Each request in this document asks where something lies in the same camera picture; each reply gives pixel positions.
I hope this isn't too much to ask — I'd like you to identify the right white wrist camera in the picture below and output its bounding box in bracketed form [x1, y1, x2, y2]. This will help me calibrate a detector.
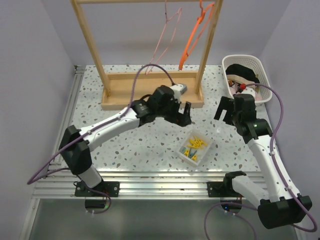
[236, 83, 247, 93]

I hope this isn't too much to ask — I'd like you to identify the black beige underwear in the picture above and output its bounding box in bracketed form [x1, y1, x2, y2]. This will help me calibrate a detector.
[225, 64, 260, 83]

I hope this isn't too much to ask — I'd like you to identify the pink underwear navy trim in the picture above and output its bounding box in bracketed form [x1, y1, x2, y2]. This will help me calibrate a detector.
[228, 79, 263, 102]

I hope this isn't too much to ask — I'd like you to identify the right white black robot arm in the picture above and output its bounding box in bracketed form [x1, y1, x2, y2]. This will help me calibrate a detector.
[207, 94, 313, 229]

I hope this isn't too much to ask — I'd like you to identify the orange plastic hanger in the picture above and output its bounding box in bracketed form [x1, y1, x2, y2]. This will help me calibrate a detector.
[178, 0, 215, 71]

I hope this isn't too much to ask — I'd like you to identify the light blue clothespin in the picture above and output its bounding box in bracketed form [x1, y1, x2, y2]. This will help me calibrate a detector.
[180, 147, 187, 154]

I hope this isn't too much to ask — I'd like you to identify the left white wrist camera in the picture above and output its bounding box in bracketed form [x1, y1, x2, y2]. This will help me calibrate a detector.
[170, 83, 188, 100]

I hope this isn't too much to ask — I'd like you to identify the yellow clothespin in box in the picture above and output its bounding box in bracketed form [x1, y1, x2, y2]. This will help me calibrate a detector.
[187, 135, 208, 149]
[190, 154, 198, 162]

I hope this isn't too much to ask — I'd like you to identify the white plastic basket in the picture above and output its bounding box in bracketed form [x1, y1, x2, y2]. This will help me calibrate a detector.
[222, 54, 273, 105]

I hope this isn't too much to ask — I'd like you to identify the clear plastic clip box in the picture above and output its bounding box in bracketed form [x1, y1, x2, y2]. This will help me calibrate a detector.
[175, 129, 214, 168]

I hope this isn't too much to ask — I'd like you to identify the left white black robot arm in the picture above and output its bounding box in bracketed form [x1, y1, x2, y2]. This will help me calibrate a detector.
[59, 83, 192, 197]

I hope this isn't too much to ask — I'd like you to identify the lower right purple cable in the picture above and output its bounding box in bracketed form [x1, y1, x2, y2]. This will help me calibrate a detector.
[203, 201, 261, 240]

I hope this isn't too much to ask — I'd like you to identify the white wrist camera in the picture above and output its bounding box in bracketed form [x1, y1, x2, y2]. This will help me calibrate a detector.
[236, 83, 247, 93]
[170, 83, 188, 100]

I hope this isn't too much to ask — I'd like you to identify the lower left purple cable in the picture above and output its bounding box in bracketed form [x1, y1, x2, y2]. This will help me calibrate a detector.
[84, 187, 112, 215]

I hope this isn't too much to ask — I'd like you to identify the purple cable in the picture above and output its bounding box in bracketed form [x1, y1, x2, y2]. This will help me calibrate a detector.
[244, 83, 318, 233]
[84, 187, 112, 215]
[26, 63, 177, 186]
[203, 201, 261, 240]

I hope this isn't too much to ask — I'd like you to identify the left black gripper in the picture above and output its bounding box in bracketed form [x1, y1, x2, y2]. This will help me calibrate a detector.
[156, 96, 191, 126]

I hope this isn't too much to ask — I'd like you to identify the wooden rack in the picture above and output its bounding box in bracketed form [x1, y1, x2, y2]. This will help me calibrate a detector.
[71, 0, 223, 111]

